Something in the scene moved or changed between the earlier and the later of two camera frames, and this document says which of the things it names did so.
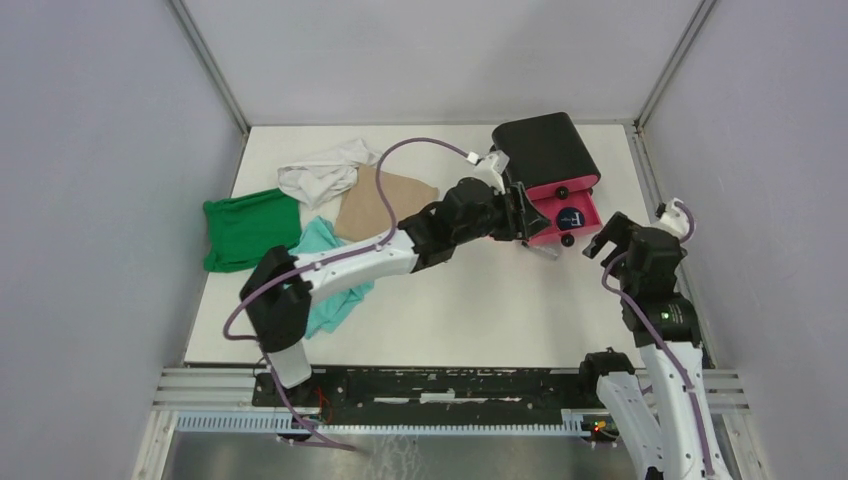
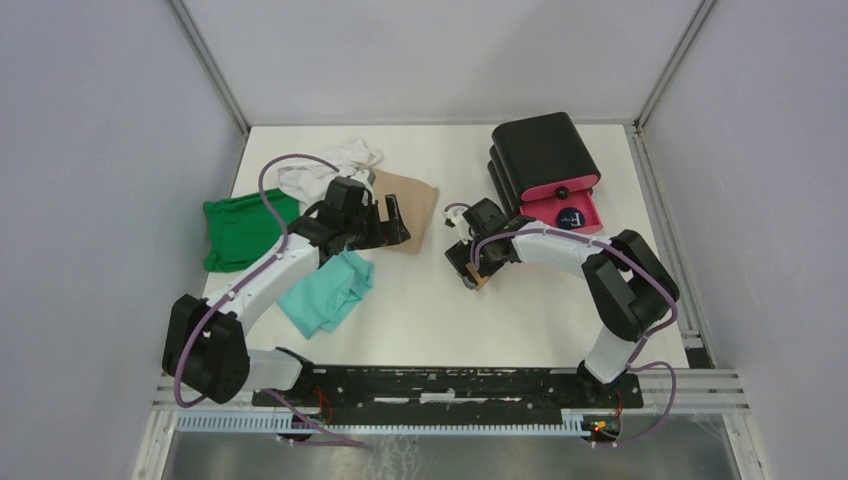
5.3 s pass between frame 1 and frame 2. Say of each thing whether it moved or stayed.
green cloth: stayed
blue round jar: stayed
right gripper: moved
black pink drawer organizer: stayed
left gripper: moved
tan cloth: stayed
